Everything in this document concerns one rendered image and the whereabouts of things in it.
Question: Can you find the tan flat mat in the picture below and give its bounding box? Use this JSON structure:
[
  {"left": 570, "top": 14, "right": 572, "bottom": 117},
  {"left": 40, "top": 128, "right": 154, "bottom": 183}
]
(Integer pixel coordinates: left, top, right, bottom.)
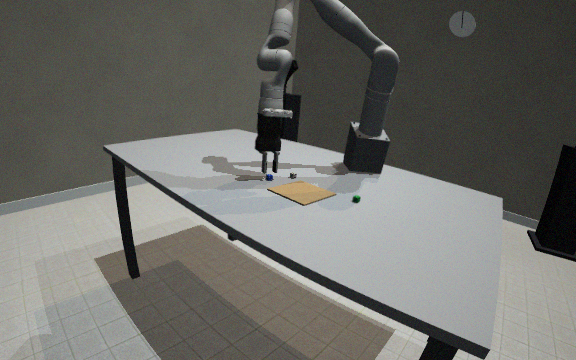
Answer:
[{"left": 267, "top": 180, "right": 336, "bottom": 206}]

